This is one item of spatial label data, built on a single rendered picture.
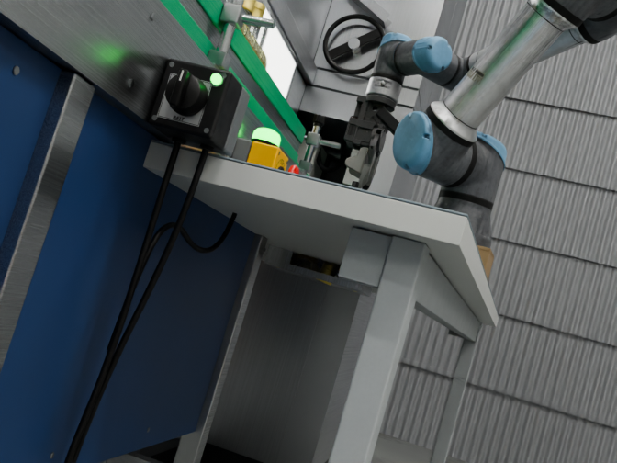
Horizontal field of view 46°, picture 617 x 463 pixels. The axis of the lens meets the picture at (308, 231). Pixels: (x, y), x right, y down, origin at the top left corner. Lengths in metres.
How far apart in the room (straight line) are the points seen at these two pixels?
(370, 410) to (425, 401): 3.82
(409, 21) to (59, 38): 1.98
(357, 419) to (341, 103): 1.77
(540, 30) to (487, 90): 0.14
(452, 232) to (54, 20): 0.43
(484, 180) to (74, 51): 1.03
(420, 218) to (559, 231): 3.92
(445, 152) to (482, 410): 3.28
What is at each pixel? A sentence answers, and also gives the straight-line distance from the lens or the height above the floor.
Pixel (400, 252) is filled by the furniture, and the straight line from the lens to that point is 0.83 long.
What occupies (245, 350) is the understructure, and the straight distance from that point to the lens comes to 2.42.
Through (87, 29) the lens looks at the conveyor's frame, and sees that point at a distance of 0.72.
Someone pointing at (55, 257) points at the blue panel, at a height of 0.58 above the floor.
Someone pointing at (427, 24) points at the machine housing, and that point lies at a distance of 2.56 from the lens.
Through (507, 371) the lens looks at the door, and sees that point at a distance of 4.61.
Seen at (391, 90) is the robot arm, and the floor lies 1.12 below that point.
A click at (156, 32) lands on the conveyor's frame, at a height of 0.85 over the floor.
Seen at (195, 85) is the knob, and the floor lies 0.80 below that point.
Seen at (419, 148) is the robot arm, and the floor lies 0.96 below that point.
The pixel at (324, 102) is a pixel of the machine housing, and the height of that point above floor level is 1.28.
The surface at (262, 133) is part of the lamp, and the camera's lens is 1.12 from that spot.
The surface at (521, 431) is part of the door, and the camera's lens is 4.62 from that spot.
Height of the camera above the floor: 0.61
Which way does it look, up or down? 6 degrees up
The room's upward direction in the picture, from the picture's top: 17 degrees clockwise
